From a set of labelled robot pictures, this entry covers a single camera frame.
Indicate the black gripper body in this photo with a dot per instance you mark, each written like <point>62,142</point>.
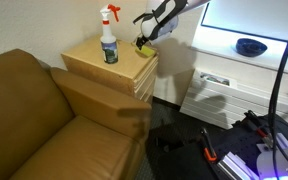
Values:
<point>144,40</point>

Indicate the yellow sponge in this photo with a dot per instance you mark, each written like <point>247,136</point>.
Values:
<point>148,51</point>

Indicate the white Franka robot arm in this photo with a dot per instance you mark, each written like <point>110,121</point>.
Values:
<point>165,23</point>

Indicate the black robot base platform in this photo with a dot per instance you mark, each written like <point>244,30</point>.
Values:
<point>240,140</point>

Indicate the light wooden dresser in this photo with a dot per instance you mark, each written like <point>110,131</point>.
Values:
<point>127,65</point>

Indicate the spray bottle with red trigger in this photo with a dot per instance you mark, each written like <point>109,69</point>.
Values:
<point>109,50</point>

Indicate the white table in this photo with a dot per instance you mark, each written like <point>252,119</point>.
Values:
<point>217,43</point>

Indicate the dark blue bowl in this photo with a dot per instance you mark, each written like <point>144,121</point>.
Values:
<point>250,47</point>

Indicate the brown leather sofa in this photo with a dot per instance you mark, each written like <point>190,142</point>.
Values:
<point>34,133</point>

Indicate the window with dark frame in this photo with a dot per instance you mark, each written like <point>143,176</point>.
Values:
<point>257,16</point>

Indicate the long aluminium extrusion rail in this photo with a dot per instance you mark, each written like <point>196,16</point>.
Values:
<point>237,166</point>

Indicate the short aluminium extrusion rail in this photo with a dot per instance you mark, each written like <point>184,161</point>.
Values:
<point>282,140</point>

